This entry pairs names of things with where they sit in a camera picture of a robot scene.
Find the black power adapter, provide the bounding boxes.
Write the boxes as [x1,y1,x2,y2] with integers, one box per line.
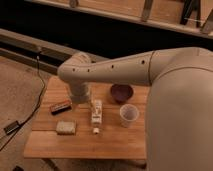
[4,121,20,135]

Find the purple ceramic bowl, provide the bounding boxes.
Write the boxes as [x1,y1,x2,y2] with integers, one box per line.
[110,84,134,103]

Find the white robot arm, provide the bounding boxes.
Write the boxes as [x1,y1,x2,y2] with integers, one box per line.
[57,47,213,171]

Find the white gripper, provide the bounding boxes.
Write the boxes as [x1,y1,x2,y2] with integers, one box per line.
[69,83,90,103]

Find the wooden table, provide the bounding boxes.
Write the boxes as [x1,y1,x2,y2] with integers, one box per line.
[24,76,146,160]

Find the black power cable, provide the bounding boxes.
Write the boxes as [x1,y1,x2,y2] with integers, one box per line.
[0,53,47,152]

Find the beige sponge block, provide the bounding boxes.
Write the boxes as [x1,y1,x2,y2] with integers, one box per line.
[56,121,76,135]

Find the brown black eraser brush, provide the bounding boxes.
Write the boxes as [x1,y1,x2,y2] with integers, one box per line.
[50,101,71,115]

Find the white squeeze bottle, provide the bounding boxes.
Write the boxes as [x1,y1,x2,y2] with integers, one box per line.
[91,100,102,134]

